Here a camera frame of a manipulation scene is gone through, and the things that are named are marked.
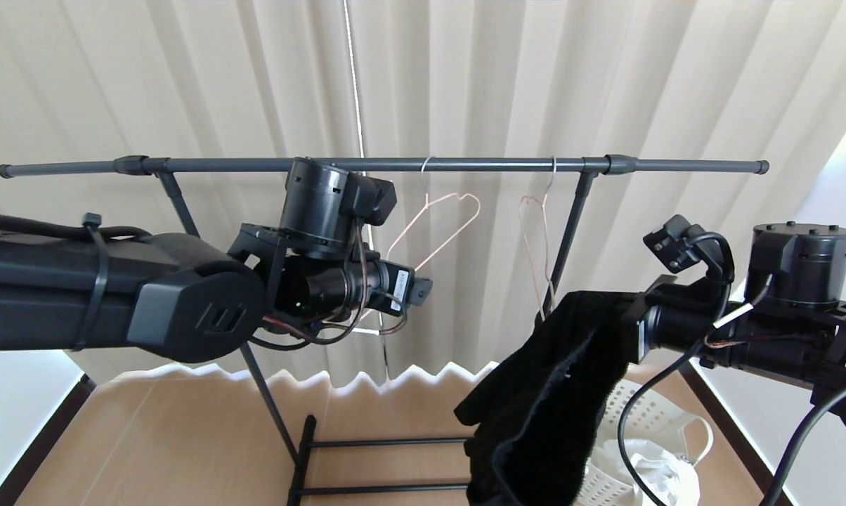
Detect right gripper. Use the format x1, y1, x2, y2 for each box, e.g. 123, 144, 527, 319
623, 290, 720, 363

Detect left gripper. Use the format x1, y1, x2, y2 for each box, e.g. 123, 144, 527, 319
307, 257, 434, 318

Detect pink clothes hanger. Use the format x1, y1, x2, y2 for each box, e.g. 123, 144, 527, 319
519, 156, 557, 320
384, 156, 481, 275

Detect black shorts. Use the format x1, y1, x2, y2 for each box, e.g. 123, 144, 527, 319
455, 290, 642, 506

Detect white laundry basket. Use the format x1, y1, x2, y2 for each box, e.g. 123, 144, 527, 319
585, 379, 714, 506

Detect black clothes rack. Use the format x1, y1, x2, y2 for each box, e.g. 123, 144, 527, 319
0, 155, 770, 506

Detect white garment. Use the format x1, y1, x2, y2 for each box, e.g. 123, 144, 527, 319
592, 439, 701, 506

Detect beige curtain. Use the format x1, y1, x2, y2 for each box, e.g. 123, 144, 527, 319
0, 0, 846, 387

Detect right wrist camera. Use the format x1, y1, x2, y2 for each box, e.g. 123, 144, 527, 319
643, 214, 719, 299

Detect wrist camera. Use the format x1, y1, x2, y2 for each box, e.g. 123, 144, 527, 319
643, 214, 719, 299
339, 172, 397, 227

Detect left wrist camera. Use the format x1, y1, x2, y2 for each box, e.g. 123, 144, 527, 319
339, 172, 397, 227

